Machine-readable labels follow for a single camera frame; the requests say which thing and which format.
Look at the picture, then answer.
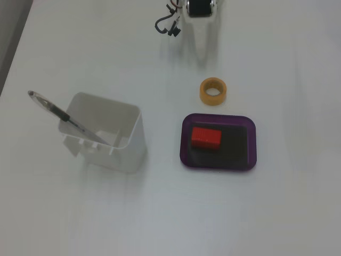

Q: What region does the black cable with tie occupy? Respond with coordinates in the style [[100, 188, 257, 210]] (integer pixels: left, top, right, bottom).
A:
[[155, 14, 181, 37]]

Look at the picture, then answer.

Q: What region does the purple plastic tray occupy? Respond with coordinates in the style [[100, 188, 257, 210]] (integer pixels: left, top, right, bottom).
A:
[[180, 113, 258, 171]]

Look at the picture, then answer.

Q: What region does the red cube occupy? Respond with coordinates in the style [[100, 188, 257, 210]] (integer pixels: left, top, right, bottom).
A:
[[190, 126, 223, 151]]

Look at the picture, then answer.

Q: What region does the white plastic pen holder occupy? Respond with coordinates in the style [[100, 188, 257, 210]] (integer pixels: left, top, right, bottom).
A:
[[58, 92, 147, 174]]

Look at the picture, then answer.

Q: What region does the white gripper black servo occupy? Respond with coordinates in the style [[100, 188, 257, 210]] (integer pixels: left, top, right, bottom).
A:
[[185, 0, 218, 68]]

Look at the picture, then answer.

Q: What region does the yellow masking tape roll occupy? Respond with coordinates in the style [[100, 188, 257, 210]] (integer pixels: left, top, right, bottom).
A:
[[199, 77, 228, 106]]

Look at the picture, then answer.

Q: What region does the black ballpoint pen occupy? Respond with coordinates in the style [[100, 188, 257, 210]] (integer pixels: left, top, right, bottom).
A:
[[27, 90, 111, 146]]

